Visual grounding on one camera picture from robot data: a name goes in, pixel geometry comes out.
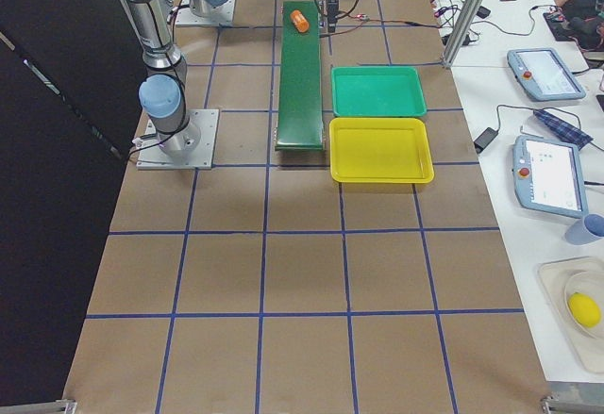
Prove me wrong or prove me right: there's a yellow plastic tray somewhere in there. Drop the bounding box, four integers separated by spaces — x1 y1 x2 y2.
329 117 434 184

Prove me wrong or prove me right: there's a far teach pendant tablet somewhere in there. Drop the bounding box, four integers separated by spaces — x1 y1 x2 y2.
507 48 586 102

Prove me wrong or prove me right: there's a near teach pendant tablet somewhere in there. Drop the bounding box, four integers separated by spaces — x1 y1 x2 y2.
512 135 589 219

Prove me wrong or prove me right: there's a green plastic tray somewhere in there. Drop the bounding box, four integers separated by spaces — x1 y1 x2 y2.
331 66 427 118

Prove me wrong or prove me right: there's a green conveyor belt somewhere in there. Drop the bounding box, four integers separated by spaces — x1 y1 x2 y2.
275 1 324 151

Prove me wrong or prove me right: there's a teach pendant tablet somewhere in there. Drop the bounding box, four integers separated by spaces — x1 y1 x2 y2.
507 48 586 102
512 135 589 219

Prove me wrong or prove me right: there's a yellow lemon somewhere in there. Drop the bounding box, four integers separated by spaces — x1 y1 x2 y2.
567 292 601 328

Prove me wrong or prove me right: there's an orange cylinder marked 4680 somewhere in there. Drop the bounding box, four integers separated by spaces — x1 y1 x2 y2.
289 9 310 34

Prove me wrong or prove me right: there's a blue cup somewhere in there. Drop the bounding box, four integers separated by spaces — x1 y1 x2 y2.
564 214 604 245

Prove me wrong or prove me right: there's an aluminium frame post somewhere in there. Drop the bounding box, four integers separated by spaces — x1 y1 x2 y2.
442 0 482 68

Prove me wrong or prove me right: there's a black power adapter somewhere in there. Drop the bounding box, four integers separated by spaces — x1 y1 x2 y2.
473 127 498 154

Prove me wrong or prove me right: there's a blue checkered cloth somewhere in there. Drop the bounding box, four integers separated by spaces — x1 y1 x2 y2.
533 109 594 149

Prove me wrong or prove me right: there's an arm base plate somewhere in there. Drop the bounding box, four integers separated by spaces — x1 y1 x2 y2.
135 109 219 171
176 0 236 27

